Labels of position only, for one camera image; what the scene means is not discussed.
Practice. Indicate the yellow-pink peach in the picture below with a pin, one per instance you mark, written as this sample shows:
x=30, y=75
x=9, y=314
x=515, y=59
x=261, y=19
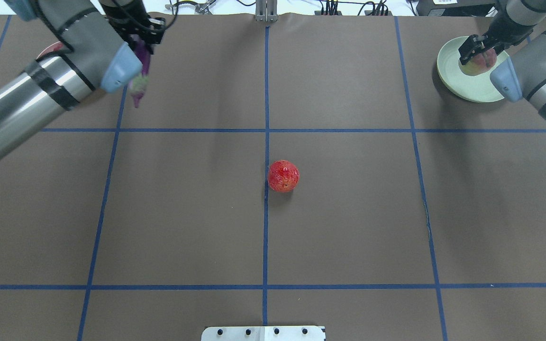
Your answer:
x=479, y=64

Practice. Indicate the pink plate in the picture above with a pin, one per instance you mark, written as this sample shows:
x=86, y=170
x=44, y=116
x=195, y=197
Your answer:
x=54, y=47

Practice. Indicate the red orange fruit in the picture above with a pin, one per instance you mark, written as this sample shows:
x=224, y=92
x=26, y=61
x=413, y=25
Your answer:
x=283, y=176

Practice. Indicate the purple eggplant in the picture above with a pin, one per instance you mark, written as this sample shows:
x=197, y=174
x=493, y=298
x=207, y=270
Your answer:
x=138, y=85

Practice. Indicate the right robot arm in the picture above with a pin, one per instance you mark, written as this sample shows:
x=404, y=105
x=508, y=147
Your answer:
x=523, y=75

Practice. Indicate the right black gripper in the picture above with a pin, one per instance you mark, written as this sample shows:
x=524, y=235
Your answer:
x=499, y=32

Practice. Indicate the mint green plate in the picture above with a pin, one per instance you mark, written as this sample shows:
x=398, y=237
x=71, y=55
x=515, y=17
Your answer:
x=476, y=89

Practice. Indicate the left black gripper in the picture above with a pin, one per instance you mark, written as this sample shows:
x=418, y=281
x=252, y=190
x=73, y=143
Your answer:
x=125, y=15

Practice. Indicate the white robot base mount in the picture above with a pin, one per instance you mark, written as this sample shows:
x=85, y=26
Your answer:
x=265, y=333

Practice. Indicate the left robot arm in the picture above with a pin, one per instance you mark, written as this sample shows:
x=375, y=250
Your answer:
x=97, y=53

